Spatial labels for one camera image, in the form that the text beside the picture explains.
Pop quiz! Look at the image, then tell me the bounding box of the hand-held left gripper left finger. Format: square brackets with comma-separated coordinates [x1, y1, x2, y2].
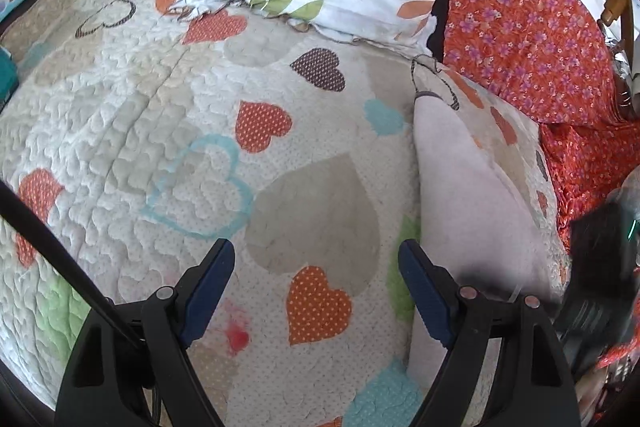
[54, 238, 236, 427]

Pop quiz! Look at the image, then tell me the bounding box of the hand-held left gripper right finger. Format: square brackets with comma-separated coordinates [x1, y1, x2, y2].
[398, 239, 584, 427]

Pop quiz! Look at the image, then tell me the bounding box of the pale pink flowered sweater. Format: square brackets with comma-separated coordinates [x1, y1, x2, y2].
[407, 94, 572, 389]

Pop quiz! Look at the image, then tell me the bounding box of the clear plastic wrap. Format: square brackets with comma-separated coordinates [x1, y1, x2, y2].
[606, 36, 640, 120]

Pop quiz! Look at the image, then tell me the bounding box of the heart patterned quilt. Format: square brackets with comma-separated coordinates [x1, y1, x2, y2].
[0, 0, 574, 427]

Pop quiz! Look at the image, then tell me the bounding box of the orange floral pillow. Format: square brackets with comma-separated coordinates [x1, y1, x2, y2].
[442, 0, 640, 254]

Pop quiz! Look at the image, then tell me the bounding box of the black cloth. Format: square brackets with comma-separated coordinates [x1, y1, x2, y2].
[429, 0, 452, 60]

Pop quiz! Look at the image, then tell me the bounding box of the green box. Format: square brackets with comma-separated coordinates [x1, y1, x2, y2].
[0, 47, 20, 106]

